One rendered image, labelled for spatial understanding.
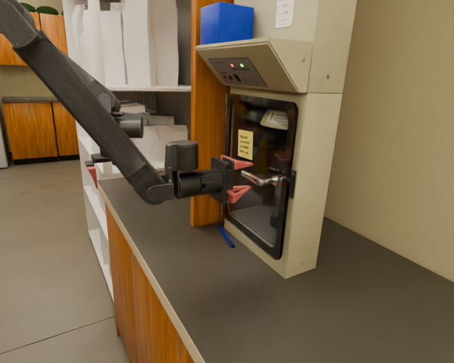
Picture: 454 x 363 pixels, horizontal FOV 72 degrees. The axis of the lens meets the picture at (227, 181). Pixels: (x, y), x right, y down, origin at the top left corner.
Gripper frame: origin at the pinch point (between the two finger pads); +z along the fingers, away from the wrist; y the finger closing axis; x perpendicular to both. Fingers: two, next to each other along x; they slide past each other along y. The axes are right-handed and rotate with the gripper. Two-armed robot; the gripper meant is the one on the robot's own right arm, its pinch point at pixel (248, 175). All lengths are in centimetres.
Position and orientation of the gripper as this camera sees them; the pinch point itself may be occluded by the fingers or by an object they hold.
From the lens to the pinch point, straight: 80.0
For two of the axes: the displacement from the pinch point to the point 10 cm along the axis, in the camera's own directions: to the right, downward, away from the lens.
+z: 8.6, -1.3, 4.9
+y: 0.4, -9.5, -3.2
